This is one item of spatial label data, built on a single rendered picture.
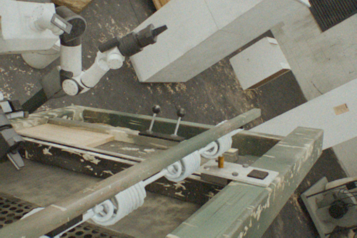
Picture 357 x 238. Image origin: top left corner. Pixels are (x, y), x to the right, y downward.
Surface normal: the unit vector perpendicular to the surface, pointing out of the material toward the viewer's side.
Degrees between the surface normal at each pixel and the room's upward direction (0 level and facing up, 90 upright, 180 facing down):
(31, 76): 0
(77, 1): 90
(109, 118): 90
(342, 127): 90
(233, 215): 57
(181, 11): 90
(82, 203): 33
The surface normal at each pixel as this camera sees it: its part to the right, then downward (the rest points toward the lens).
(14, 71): 0.73, -0.44
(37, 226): 0.86, 0.11
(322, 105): -0.56, 0.04
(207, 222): 0.02, -0.98
